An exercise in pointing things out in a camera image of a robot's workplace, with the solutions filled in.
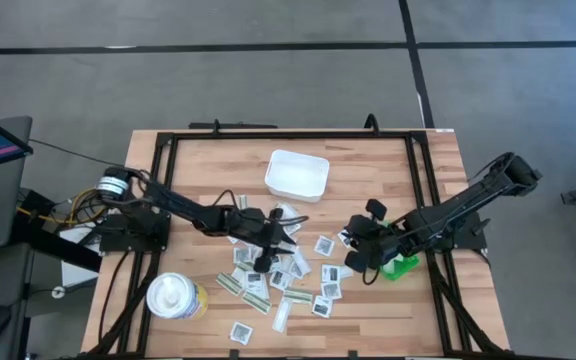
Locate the white paper sheet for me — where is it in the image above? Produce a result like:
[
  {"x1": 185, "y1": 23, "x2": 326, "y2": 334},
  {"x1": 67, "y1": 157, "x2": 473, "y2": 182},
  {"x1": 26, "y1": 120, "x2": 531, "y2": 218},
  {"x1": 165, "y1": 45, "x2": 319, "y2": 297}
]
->
[{"x1": 60, "y1": 222, "x2": 104, "y2": 289}]

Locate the black left camera cable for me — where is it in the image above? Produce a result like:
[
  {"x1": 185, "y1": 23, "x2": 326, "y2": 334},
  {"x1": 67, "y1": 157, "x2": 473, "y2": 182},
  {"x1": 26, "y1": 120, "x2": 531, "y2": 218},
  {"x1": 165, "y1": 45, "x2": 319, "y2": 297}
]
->
[{"x1": 210, "y1": 188, "x2": 242, "y2": 214}]

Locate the white-lidded yellow wipes canister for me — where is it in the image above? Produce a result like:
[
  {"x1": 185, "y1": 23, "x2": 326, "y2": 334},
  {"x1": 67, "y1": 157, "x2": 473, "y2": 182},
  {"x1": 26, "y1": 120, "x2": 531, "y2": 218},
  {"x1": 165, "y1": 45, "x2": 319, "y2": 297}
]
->
[{"x1": 145, "y1": 272, "x2": 210, "y2": 321}]

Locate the black right camera cable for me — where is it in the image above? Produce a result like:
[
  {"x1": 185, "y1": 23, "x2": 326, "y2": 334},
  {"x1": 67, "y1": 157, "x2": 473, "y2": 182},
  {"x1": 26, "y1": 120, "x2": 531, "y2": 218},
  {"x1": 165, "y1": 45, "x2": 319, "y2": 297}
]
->
[{"x1": 361, "y1": 263, "x2": 385, "y2": 287}]

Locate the long plain white packet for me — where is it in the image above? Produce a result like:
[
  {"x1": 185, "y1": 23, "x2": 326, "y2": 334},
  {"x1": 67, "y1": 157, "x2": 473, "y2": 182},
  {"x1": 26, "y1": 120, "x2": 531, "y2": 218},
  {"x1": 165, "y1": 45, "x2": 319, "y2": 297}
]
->
[{"x1": 272, "y1": 298, "x2": 293, "y2": 334}]

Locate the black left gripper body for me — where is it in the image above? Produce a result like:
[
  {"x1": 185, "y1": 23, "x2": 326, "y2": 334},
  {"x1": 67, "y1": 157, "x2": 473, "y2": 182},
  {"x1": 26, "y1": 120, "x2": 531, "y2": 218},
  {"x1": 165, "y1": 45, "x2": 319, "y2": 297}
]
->
[{"x1": 240, "y1": 207, "x2": 284, "y2": 275}]

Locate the black power cable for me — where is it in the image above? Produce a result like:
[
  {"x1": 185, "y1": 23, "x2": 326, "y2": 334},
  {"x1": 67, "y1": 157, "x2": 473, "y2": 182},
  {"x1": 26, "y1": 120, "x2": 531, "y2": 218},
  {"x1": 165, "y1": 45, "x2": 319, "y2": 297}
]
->
[{"x1": 97, "y1": 249, "x2": 132, "y2": 346}]

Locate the white plastic bin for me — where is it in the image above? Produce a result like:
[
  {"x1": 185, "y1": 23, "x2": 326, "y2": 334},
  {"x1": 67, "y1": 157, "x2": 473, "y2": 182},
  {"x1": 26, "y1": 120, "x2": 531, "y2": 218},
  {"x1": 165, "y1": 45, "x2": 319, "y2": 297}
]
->
[{"x1": 264, "y1": 148, "x2": 331, "y2": 204}]

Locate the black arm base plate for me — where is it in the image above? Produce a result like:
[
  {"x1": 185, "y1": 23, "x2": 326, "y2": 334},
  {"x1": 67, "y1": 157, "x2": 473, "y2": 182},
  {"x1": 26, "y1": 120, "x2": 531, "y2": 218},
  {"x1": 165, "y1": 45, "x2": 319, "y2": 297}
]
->
[
  {"x1": 98, "y1": 212, "x2": 172, "y2": 254},
  {"x1": 415, "y1": 209, "x2": 489, "y2": 251}
]

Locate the black camera cable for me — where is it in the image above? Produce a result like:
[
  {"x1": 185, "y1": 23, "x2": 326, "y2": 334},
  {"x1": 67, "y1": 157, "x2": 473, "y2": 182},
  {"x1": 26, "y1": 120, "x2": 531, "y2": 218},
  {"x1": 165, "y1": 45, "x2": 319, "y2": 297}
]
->
[
  {"x1": 210, "y1": 188, "x2": 242, "y2": 214},
  {"x1": 361, "y1": 263, "x2": 385, "y2": 287}
]

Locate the green striped bandage packet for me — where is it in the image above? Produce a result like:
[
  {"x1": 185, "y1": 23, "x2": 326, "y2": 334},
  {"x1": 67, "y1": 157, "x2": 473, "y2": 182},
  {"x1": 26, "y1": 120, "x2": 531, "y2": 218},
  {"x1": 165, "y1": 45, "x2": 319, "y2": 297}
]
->
[
  {"x1": 282, "y1": 287, "x2": 315, "y2": 305},
  {"x1": 240, "y1": 290, "x2": 273, "y2": 316},
  {"x1": 215, "y1": 271, "x2": 244, "y2": 297}
]

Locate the yellow cable bundle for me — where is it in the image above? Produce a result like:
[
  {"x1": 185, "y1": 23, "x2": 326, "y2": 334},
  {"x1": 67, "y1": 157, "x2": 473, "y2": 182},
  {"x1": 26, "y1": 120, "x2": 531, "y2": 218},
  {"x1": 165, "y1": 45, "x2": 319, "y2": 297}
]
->
[{"x1": 17, "y1": 187, "x2": 109, "y2": 226}]

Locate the green plastic mesh basket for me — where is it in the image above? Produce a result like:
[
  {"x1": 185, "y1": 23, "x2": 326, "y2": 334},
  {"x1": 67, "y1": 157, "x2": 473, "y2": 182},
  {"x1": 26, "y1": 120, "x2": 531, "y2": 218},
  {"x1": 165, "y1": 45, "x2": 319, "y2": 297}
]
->
[{"x1": 378, "y1": 219, "x2": 421, "y2": 282}]

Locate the black metal table frame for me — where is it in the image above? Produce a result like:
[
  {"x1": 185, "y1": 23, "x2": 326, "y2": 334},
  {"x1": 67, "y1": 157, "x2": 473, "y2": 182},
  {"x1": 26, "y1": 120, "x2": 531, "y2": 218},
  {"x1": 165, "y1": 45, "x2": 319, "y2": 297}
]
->
[{"x1": 80, "y1": 119, "x2": 514, "y2": 360}]

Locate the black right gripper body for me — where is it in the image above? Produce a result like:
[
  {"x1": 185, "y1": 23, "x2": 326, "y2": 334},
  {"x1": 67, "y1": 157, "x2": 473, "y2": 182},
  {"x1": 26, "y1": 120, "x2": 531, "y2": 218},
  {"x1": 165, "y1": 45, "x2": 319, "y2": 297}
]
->
[{"x1": 343, "y1": 198, "x2": 399, "y2": 275}]

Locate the thin black floor cable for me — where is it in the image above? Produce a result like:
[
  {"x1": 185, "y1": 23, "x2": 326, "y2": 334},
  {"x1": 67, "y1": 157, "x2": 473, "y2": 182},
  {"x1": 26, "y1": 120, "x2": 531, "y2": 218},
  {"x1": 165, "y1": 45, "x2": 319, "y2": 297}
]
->
[{"x1": 30, "y1": 138, "x2": 125, "y2": 168}]

